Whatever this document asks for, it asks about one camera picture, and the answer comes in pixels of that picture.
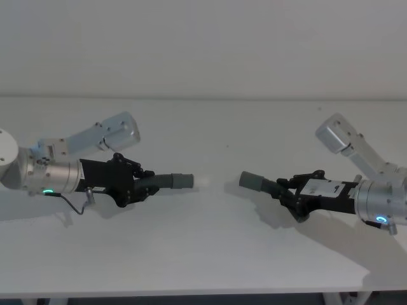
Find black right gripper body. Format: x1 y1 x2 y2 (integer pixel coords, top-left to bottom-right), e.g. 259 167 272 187
298 179 359 215

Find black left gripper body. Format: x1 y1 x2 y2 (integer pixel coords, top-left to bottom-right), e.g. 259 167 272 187
78 158 135 208

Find grey corrugated hose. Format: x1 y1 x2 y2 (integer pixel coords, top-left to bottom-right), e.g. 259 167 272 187
238 170 287 198
133 172 195 192

